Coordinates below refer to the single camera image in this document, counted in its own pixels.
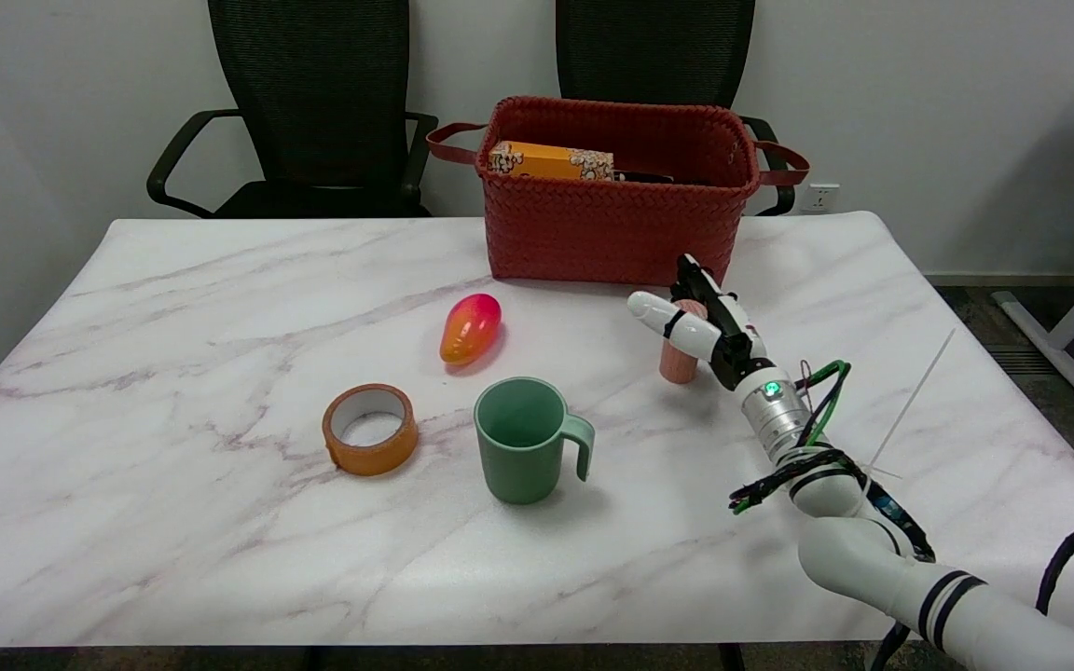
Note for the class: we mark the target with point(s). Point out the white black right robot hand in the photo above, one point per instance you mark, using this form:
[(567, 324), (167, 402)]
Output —
[(695, 334)]

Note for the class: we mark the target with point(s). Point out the wooden cylinder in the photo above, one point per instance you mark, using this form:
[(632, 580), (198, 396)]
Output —
[(679, 365)]

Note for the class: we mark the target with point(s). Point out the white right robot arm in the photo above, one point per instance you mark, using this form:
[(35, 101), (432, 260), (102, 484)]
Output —
[(859, 554)]

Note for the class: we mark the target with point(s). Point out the red woven basket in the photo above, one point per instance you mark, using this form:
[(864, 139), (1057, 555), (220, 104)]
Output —
[(593, 233)]

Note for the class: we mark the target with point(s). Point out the black item in basket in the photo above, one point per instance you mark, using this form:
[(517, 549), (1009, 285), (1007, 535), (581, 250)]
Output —
[(644, 176)]

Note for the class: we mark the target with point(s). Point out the green mug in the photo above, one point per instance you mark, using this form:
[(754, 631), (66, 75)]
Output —
[(514, 466)]

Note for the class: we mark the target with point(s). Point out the red orange toy mango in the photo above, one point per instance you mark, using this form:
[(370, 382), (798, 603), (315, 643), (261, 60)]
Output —
[(470, 328)]

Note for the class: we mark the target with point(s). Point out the orange snack box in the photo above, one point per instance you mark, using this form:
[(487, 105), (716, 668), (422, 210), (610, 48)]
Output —
[(546, 163)]

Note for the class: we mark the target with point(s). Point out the white zip tie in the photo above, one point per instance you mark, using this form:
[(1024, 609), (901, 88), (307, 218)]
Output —
[(915, 396)]

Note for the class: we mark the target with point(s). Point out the black mesh office chair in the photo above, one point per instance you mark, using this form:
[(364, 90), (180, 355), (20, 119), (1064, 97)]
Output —
[(313, 93), (649, 47)]

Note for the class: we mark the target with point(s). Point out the orange tape roll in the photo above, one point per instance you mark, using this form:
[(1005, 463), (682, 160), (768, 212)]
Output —
[(355, 458)]

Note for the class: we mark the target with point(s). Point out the white wall socket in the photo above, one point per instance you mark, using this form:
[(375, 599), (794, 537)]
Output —
[(822, 198)]

